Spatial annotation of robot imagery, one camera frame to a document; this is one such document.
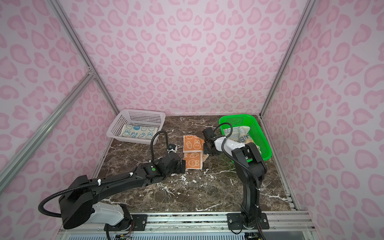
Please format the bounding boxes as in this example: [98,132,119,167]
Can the orange bunny towel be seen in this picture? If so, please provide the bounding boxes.
[183,135,209,170]

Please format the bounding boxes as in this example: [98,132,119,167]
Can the blue bunny pattern towel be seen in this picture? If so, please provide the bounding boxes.
[120,125,158,140]

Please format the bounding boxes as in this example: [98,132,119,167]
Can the green plastic basket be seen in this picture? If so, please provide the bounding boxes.
[219,114,272,161]

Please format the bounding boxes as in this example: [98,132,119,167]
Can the white plastic basket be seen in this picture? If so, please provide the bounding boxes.
[107,109,166,145]

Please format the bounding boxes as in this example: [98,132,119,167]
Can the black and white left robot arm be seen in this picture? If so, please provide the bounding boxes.
[59,152,186,231]

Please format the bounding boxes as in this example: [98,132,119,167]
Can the pale blue patterned towel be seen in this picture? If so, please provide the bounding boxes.
[223,126,254,156]

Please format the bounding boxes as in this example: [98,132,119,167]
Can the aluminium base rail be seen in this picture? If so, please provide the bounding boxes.
[55,209,316,240]

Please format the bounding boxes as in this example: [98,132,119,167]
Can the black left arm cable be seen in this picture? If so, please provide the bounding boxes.
[37,130,169,218]

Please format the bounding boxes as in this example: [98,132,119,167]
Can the aluminium frame corner post left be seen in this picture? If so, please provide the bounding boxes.
[47,0,120,115]

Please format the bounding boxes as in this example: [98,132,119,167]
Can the aluminium frame corner post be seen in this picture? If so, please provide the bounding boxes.
[259,0,318,119]
[47,0,120,115]

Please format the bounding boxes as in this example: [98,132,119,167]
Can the aluminium diagonal frame bar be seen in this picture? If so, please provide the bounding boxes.
[1,71,94,193]

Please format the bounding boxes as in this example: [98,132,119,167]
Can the aluminium frame corner post right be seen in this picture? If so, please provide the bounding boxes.
[259,0,318,119]

